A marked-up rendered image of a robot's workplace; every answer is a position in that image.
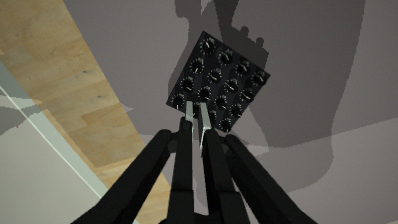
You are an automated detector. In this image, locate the black knob box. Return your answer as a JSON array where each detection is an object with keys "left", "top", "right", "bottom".
[{"left": 166, "top": 31, "right": 270, "bottom": 133}]

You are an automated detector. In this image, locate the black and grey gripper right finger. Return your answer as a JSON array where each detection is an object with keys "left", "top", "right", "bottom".
[{"left": 198, "top": 102, "right": 318, "bottom": 224}]

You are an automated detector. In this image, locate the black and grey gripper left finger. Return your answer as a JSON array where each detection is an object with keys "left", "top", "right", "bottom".
[{"left": 71, "top": 101, "right": 194, "bottom": 224}]

